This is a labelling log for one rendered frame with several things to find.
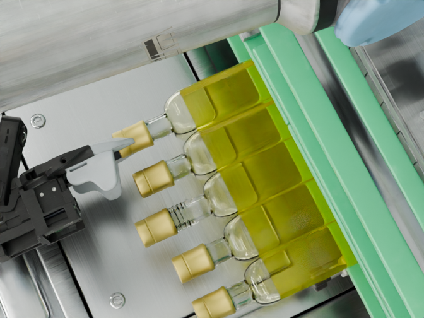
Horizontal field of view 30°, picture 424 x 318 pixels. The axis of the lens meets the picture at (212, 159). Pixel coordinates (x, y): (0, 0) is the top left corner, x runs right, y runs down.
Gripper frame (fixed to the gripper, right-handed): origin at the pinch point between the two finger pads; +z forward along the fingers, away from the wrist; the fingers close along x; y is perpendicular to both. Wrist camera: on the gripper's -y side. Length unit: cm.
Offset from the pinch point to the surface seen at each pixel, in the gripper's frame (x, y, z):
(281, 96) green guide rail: 6.4, 4.5, 19.3
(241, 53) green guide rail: -3.1, -5.9, 19.8
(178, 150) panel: -12.6, 0.5, 7.2
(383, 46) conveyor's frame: 15.6, 6.4, 30.0
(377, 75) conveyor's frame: 15.2, 9.0, 27.9
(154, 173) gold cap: 1.5, 5.5, 1.9
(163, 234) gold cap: 1.2, 12.8, -0.3
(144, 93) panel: -12.6, -9.5, 6.5
